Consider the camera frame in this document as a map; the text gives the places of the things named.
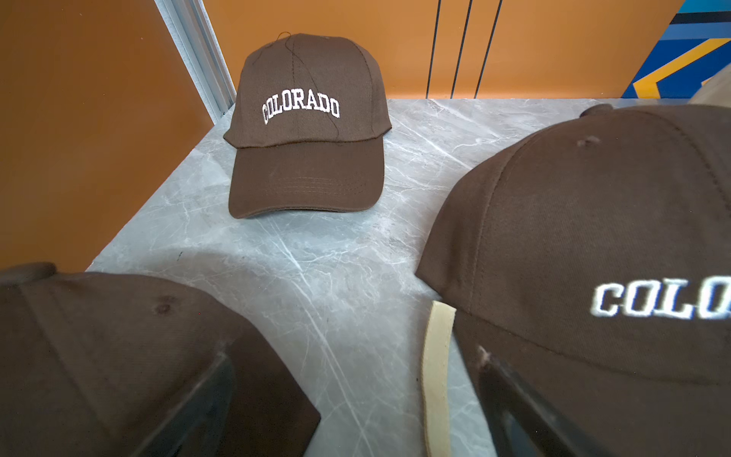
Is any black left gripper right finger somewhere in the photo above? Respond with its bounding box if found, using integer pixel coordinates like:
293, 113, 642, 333
478, 347, 611, 457

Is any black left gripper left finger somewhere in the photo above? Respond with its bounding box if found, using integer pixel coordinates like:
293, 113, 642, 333
131, 352, 234, 456

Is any beige cap front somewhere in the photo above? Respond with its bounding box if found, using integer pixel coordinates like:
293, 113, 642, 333
421, 301, 456, 457

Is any beige cap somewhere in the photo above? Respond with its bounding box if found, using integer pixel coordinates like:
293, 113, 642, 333
421, 301, 456, 457
689, 64, 731, 108

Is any brown cap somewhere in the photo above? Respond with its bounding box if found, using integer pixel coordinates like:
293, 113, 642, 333
224, 34, 391, 219
416, 105, 730, 456
1, 262, 321, 456

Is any beige cap back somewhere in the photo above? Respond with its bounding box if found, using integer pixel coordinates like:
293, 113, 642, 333
689, 64, 731, 108

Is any aluminium corner post left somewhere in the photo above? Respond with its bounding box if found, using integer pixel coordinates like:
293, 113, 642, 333
154, 0, 236, 124

